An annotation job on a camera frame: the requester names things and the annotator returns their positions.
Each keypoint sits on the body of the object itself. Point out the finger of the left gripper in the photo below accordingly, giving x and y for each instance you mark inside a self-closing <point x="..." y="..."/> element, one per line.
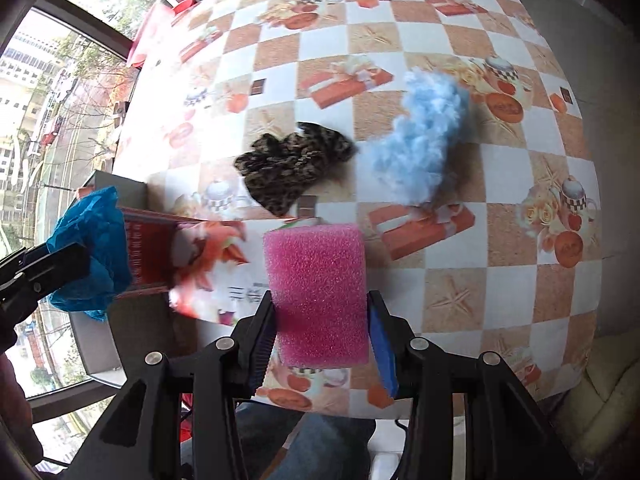
<point x="29" y="275"/>

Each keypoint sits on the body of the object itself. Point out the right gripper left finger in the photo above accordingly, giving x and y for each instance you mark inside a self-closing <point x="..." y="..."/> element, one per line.
<point x="255" y="337"/>

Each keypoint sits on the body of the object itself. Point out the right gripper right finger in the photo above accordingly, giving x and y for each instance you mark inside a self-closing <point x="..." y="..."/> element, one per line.
<point x="389" y="337"/>

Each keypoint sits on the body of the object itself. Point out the red plastic bucket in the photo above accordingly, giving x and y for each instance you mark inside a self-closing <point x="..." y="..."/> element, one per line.
<point x="158" y="19"/>

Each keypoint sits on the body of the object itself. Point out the red patterned carton box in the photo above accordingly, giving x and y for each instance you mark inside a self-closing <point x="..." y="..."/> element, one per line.
<point x="149" y="239"/>

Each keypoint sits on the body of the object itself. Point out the grey white storage box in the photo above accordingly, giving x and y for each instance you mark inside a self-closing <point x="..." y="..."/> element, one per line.
<point x="112" y="349"/>

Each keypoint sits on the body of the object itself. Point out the light blue fluffy cloth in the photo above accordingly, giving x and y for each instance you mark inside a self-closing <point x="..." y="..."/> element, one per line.
<point x="412" y="159"/>

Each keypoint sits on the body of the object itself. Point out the white floral package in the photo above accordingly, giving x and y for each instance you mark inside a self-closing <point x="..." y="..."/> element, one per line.
<point x="220" y="272"/>

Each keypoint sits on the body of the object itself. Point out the checkered patterned tablecloth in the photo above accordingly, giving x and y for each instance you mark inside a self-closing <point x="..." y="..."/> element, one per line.
<point x="472" y="184"/>

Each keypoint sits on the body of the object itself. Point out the leopard print scrunchie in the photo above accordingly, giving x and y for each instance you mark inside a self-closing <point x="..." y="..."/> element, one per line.
<point x="292" y="169"/>

